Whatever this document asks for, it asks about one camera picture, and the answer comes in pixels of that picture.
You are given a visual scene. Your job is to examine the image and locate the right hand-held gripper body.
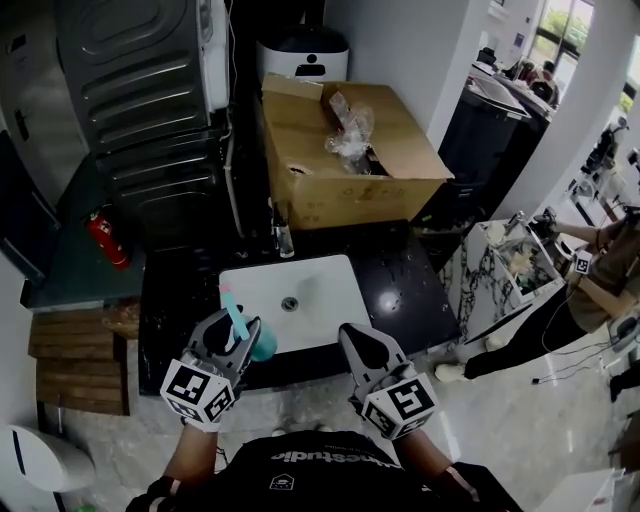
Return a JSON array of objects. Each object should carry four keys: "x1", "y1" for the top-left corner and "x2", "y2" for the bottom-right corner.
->
[{"x1": 348, "y1": 360, "x2": 441, "y2": 443}]

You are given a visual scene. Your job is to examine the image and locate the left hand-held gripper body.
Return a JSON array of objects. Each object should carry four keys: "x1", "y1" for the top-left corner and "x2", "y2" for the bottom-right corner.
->
[{"x1": 158, "y1": 347, "x2": 247, "y2": 434}]

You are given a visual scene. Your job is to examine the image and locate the person's left forearm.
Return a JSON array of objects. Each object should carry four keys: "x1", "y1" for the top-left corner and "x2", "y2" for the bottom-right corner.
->
[{"x1": 163, "y1": 423, "x2": 222, "y2": 497}]

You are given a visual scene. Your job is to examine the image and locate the person's right forearm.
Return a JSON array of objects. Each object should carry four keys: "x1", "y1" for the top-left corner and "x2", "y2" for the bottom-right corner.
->
[{"x1": 393, "y1": 428, "x2": 457, "y2": 482}]

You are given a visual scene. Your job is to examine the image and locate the white sink basin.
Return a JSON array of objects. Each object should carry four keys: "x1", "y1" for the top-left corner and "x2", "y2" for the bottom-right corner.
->
[{"x1": 218, "y1": 253, "x2": 372, "y2": 357}]

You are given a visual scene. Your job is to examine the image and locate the person's black shirt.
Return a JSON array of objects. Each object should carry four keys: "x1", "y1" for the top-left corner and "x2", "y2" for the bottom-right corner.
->
[{"x1": 124, "y1": 428, "x2": 524, "y2": 512}]

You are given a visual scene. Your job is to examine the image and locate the chrome faucet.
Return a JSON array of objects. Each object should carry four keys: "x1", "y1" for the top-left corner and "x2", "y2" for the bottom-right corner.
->
[{"x1": 270, "y1": 199, "x2": 296, "y2": 259}]

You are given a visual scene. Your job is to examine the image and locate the wooden slatted rack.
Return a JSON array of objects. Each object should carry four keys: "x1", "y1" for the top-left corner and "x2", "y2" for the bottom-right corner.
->
[{"x1": 27, "y1": 308, "x2": 132, "y2": 417}]

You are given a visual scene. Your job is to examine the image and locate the red fire extinguisher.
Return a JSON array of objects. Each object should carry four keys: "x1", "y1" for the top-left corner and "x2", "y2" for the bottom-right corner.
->
[{"x1": 85, "y1": 209, "x2": 134, "y2": 272}]

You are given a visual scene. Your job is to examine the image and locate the marble patterned cabinet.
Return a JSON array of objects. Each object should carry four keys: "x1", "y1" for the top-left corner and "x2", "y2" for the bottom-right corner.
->
[{"x1": 439, "y1": 215, "x2": 569, "y2": 351}]

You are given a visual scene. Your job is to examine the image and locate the white rounded appliance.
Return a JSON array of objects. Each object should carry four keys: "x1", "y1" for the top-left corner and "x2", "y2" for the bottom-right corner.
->
[{"x1": 0, "y1": 423, "x2": 97, "y2": 512}]

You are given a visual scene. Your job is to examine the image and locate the large cardboard box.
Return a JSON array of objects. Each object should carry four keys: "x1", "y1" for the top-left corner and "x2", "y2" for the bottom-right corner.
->
[{"x1": 260, "y1": 72, "x2": 456, "y2": 231}]

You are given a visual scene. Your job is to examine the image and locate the crumpled clear plastic wrap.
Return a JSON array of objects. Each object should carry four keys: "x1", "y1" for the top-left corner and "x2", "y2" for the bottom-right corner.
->
[{"x1": 323, "y1": 102, "x2": 376, "y2": 159}]

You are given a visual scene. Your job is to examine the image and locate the tall black bin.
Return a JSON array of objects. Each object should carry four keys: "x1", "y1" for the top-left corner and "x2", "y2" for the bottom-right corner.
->
[{"x1": 438, "y1": 78, "x2": 532, "y2": 221}]

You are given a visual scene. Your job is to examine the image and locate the grey ribbed metal appliance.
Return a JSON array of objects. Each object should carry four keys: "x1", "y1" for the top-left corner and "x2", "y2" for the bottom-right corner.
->
[{"x1": 53, "y1": 0, "x2": 232, "y2": 242}]

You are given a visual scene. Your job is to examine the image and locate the grey door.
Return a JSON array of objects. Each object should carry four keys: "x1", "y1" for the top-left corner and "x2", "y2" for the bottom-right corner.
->
[{"x1": 0, "y1": 27, "x2": 89, "y2": 202}]

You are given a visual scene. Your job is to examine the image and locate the white bin with dark lid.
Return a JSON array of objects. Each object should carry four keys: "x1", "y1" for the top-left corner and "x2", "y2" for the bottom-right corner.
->
[{"x1": 255, "y1": 24, "x2": 351, "y2": 84}]

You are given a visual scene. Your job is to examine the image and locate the window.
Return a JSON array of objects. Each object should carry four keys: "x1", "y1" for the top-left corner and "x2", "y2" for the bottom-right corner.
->
[{"x1": 533, "y1": 0, "x2": 593, "y2": 64}]

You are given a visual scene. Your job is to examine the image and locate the black floor cable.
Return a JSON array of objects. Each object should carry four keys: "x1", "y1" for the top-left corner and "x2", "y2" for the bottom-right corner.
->
[{"x1": 529, "y1": 338, "x2": 617, "y2": 387}]

